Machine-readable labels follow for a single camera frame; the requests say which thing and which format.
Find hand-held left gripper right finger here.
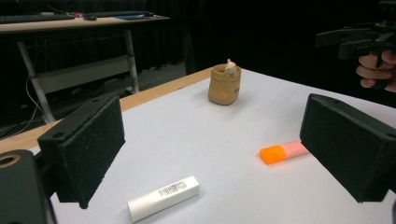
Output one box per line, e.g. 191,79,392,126
299,92,396,203

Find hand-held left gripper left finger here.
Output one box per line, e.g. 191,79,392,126
36,92,126,209

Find orange highlighter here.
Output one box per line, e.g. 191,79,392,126
259,140,311,165

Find white tube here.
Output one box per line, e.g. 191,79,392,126
127,175,201,224

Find tan bear pen holder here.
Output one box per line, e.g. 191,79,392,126
207,58,243,106

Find white metal stand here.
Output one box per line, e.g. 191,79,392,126
0,15,171,124

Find black keyboard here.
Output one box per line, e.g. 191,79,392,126
0,13,76,24
85,10,151,19

